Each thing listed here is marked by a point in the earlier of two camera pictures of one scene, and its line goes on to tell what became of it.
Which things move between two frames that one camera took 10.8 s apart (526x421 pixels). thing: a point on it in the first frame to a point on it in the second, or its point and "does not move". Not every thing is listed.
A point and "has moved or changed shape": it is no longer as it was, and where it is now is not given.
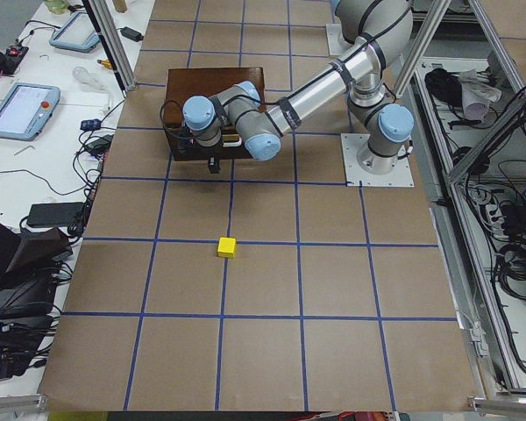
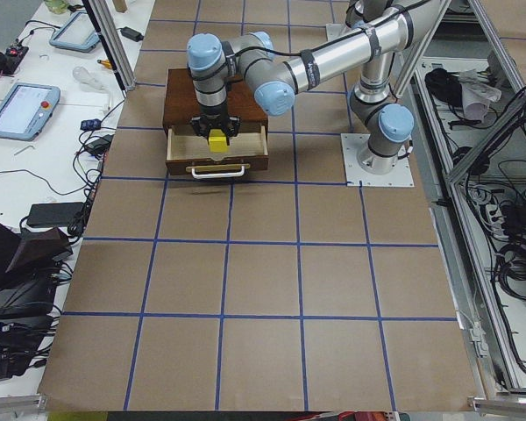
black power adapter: (131, 33) does not move
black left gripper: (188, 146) to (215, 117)
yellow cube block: (226, 247) has moved or changed shape
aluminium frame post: (112, 39) does not move
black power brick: (44, 214) does not move
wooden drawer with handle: (183, 146) has moved or changed shape
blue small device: (90, 124) does not move
